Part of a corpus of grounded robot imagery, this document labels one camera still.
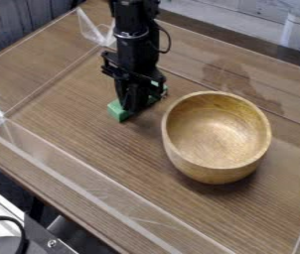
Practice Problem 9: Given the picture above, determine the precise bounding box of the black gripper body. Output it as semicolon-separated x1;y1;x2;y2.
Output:
101;31;166;96

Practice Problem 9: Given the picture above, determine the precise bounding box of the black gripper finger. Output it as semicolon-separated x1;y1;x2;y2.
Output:
129;83;148;111
113;79;131;111

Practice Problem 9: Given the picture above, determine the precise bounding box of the green rectangular block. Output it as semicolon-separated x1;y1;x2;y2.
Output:
107;85;167;122

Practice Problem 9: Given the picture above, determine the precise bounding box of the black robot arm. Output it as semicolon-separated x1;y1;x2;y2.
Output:
100;0;170;114

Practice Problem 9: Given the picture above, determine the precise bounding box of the brown wooden bowl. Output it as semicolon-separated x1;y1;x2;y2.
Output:
160;91;271;185

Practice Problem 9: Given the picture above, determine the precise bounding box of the clear acrylic corner bracket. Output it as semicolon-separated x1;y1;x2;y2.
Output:
75;8;115;47

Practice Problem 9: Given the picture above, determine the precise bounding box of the metal bracket with screw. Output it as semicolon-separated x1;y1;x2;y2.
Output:
24;215;77;254

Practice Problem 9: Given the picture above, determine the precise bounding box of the black cable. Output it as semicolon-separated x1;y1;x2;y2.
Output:
0;215;30;254

